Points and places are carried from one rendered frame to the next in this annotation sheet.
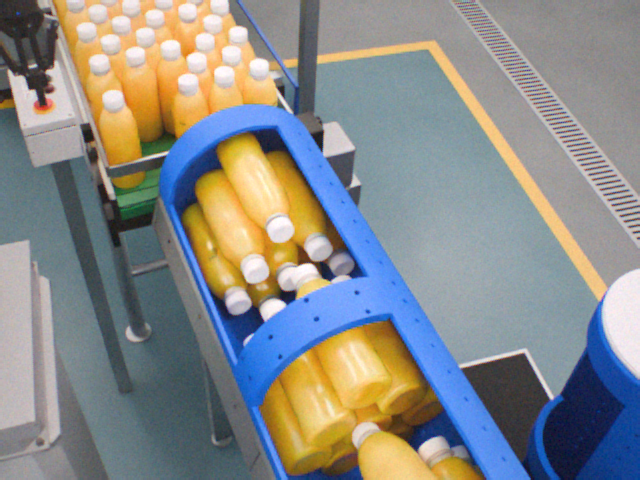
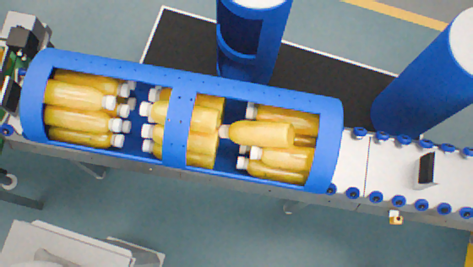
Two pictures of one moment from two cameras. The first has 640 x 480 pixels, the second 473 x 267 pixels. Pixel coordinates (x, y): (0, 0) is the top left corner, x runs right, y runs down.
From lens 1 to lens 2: 58 cm
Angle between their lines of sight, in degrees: 37
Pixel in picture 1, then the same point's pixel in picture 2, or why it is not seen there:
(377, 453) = (241, 134)
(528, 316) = not seen: outside the picture
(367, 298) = (184, 95)
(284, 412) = (192, 155)
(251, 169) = (69, 95)
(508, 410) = (185, 38)
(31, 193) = not seen: outside the picture
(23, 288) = (47, 235)
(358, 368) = (209, 119)
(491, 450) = (274, 97)
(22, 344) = (83, 248)
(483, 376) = (161, 35)
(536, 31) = not seen: outside the picture
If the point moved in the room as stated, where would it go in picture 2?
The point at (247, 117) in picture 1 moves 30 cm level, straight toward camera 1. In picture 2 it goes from (38, 76) to (132, 128)
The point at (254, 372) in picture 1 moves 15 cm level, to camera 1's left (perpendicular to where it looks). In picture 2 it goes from (176, 158) to (143, 203)
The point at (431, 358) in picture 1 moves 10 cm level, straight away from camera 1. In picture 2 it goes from (225, 89) to (203, 62)
